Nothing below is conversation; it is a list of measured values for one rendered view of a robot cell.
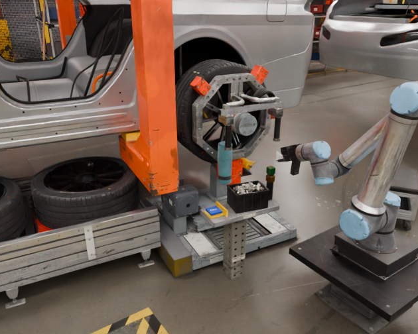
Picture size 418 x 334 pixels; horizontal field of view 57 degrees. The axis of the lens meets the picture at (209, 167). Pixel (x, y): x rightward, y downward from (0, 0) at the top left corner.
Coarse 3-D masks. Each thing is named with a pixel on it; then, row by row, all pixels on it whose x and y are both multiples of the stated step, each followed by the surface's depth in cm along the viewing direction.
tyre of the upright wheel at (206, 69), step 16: (208, 64) 240; (224, 64) 235; (240, 64) 240; (192, 80) 234; (208, 80) 232; (176, 96) 241; (192, 96) 231; (176, 112) 239; (176, 128) 245; (192, 144) 243; (208, 160) 254
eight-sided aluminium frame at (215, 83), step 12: (216, 84) 226; (252, 84) 239; (204, 96) 226; (264, 96) 245; (192, 108) 230; (192, 120) 234; (264, 120) 254; (192, 132) 237; (264, 132) 255; (204, 144) 237; (252, 144) 255; (216, 156) 246; (240, 156) 254
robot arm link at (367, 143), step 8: (384, 120) 173; (376, 128) 177; (368, 136) 180; (376, 136) 177; (352, 144) 190; (360, 144) 184; (368, 144) 181; (376, 144) 180; (344, 152) 194; (352, 152) 189; (360, 152) 186; (368, 152) 185; (336, 160) 197; (344, 160) 193; (352, 160) 191; (344, 168) 195
